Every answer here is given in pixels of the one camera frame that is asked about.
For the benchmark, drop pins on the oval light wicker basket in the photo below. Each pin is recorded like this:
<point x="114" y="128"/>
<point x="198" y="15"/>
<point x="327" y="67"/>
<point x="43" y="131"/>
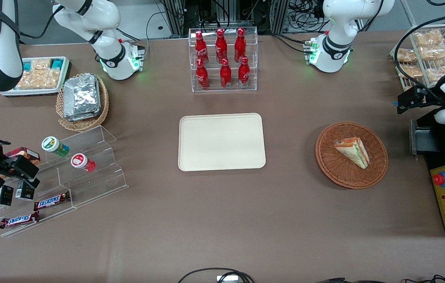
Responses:
<point x="85" y="125"/>

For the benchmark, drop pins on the white plastic bin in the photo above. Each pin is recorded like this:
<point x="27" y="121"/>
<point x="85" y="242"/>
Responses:
<point x="30" y="92"/>

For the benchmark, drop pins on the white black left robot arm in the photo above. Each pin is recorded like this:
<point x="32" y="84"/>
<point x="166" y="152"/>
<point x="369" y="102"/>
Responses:
<point x="336" y="23"/>

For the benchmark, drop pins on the red brown carton box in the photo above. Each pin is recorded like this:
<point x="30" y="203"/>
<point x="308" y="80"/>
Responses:
<point x="30" y="154"/>

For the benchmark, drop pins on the red white lidded jar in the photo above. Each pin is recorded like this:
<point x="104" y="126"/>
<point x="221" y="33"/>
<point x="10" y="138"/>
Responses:
<point x="81" y="162"/>

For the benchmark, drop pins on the triangular sandwich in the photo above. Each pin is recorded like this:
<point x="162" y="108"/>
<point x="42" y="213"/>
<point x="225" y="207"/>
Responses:
<point x="354" y="151"/>

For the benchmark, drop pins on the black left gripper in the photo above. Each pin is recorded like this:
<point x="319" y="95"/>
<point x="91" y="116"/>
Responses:
<point x="431" y="98"/>

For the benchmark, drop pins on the round brown wicker basket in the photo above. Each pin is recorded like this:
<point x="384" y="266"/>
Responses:
<point x="340" y="169"/>

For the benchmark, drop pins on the red cola bottle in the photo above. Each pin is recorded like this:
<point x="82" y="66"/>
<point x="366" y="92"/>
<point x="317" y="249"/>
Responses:
<point x="202" y="75"/>
<point x="243" y="72"/>
<point x="221" y="45"/>
<point x="201" y="49"/>
<point x="240" y="45"/>
<point x="225" y="75"/>

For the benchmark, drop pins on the clear cracker snack pack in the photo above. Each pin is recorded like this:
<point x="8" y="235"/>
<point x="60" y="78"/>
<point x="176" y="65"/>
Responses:
<point x="41" y="64"/>
<point x="50" y="78"/>
<point x="30" y="79"/>

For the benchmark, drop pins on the beige rectangular tray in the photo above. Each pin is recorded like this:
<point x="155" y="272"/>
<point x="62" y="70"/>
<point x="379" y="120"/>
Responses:
<point x="220" y="141"/>

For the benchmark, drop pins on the teal snack packet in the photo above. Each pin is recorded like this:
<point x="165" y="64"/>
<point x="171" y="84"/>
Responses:
<point x="27" y="66"/>
<point x="57" y="63"/>

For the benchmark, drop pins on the red emergency stop button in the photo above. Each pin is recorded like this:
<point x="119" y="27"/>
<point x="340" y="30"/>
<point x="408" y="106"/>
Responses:
<point x="440" y="179"/>

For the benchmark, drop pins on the clear acrylic stepped stand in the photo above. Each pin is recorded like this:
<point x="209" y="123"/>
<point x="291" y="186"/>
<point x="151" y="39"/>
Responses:
<point x="100" y="179"/>

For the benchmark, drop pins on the black machine with yellow panel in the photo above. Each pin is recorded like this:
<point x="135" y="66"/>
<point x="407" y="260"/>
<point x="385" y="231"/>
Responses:
<point x="438" y="157"/>

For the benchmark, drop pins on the silver metal clamp bracket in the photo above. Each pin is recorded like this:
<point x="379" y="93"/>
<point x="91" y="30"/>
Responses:
<point x="227" y="279"/>

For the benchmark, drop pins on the clear acrylic bottle rack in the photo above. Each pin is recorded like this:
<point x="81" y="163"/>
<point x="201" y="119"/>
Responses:
<point x="254" y="59"/>

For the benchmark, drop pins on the aluminium profile frame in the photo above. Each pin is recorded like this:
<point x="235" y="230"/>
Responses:
<point x="176" y="17"/>

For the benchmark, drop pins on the bagged fried snack pack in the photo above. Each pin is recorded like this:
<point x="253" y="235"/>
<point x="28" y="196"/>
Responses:
<point x="405" y="55"/>
<point x="434" y="53"/>
<point x="436" y="72"/>
<point x="428" y="38"/>
<point x="410" y="71"/>

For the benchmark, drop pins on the silver foil pack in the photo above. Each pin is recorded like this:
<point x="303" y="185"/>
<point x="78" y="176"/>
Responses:
<point x="89" y="116"/>
<point x="81" y="94"/>

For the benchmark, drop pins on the green white lidded jar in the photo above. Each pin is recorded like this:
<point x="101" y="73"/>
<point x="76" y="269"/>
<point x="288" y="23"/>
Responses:
<point x="52" y="144"/>

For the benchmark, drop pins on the small black box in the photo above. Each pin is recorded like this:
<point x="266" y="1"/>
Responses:
<point x="25" y="192"/>
<point x="3" y="195"/>

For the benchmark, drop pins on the Snickers chocolate bar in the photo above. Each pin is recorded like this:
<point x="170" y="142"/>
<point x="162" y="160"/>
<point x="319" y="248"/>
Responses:
<point x="51" y="201"/>
<point x="19" y="220"/>

